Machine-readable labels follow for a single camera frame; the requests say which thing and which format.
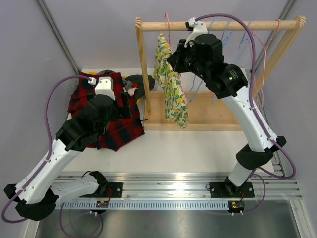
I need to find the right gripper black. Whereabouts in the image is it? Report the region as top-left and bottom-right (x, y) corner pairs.
(168, 40), (210, 82)

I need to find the lemon print skirt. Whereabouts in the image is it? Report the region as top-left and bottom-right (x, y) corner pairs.
(152, 32), (188, 129)

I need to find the blue wire hanger plaid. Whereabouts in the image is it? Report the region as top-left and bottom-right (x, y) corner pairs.
(187, 17), (217, 104)

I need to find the blue wire hanger floral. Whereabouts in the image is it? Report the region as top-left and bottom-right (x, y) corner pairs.
(231, 32), (252, 64)

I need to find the blue wire hanger grey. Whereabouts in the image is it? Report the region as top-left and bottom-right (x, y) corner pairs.
(212, 20), (233, 105)

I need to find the pink wire hanger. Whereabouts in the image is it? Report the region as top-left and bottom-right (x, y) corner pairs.
(253, 19), (281, 109)
(164, 11), (171, 45)

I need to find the dark grey dotted skirt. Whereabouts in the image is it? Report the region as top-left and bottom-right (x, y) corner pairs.
(125, 74), (155, 100)

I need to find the red floral white skirt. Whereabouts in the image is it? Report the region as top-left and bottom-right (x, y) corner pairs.
(127, 83), (138, 97)

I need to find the red plaid skirt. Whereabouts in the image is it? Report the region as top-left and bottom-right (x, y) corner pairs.
(68, 72), (145, 151)

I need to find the grey pleated skirt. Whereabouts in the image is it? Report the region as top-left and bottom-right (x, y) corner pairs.
(96, 69), (116, 75)

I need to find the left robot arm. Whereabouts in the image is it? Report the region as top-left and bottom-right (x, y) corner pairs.
(4, 92), (131, 221)

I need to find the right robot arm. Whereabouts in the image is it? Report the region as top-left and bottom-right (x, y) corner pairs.
(167, 34), (286, 197)

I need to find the wooden clothes rack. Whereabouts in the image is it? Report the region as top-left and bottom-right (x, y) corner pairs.
(135, 15), (306, 131)

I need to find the yellow plastic tray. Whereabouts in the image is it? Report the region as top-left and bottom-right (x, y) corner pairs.
(87, 71), (142, 106)

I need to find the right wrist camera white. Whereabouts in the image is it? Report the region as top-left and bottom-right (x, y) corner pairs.
(184, 17), (208, 48)

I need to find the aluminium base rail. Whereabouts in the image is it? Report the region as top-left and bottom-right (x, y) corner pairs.
(24, 158), (317, 238)

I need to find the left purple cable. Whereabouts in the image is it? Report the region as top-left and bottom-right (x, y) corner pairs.
(0, 75), (104, 237)

